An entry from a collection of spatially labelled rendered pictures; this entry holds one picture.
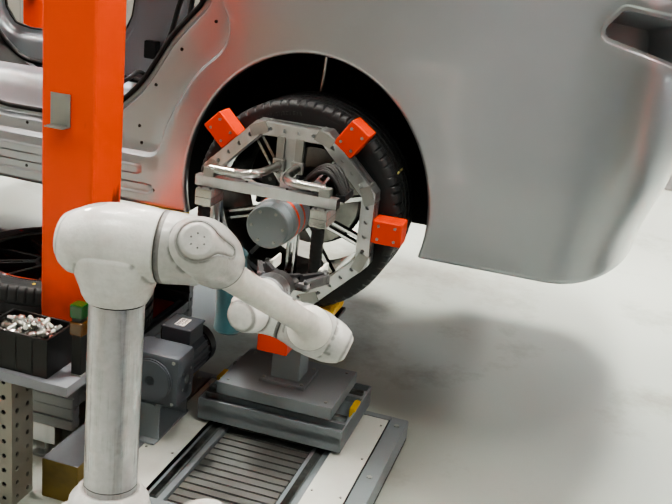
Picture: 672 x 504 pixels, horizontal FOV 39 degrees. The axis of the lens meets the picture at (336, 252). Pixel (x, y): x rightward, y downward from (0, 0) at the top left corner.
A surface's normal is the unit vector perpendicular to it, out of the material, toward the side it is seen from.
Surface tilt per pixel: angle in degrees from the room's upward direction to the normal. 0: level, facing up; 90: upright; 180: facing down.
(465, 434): 0
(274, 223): 90
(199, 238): 60
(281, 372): 90
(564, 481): 0
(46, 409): 90
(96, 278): 92
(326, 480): 0
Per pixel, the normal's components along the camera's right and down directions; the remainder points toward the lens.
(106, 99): 0.95, 0.19
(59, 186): -0.29, 0.28
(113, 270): -0.04, 0.37
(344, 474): 0.11, -0.94
